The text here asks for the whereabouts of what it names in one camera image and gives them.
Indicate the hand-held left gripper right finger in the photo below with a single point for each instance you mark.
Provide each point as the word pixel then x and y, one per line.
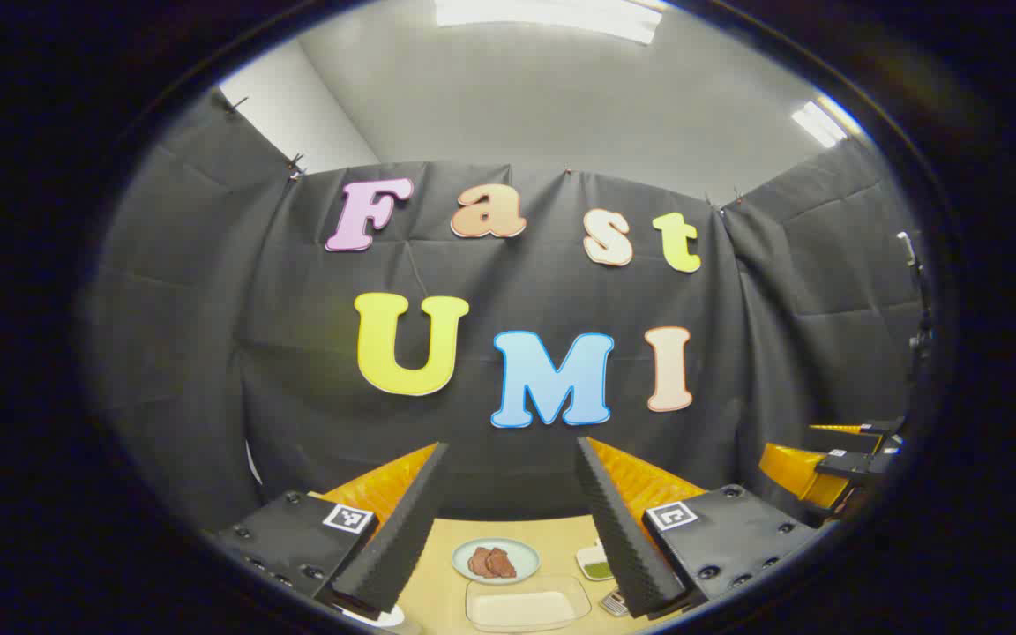
pixel 627 547

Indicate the red meat piece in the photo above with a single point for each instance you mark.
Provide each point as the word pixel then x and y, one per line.
pixel 503 564
pixel 478 563

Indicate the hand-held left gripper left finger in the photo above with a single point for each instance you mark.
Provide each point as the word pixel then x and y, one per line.
pixel 389 547

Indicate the green mung beans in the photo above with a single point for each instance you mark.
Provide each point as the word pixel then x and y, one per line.
pixel 598 571

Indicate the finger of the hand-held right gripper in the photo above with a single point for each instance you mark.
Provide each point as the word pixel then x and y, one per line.
pixel 861 466
pixel 865 437

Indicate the light green plate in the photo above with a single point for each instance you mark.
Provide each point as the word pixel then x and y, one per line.
pixel 521 551

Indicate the black backdrop cloth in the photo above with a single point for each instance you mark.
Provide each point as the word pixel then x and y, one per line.
pixel 208 309

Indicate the long ceiling light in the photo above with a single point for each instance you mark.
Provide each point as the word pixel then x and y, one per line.
pixel 552 18

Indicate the clear plastic container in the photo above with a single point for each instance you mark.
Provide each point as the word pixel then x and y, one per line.
pixel 477 600

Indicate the white divided dish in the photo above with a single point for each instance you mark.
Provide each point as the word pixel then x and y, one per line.
pixel 589 556

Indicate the small ceiling light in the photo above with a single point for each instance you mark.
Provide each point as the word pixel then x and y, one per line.
pixel 821 123

